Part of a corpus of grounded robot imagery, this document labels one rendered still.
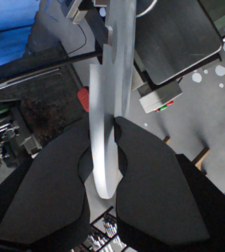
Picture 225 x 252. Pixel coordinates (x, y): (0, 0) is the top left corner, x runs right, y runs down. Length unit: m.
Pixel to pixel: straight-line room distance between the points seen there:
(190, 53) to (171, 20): 0.06
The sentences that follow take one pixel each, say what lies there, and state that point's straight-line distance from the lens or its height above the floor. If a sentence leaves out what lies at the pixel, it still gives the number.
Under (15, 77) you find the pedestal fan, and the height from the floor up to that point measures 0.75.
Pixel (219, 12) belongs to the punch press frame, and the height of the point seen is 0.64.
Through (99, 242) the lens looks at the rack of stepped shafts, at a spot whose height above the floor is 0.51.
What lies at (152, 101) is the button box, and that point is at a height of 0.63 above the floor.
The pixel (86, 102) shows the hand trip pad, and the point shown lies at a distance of 0.58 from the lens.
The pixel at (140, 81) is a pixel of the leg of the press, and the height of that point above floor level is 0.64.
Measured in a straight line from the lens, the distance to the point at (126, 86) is 0.28.
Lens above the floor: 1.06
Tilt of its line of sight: 35 degrees down
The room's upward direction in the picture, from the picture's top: 120 degrees counter-clockwise
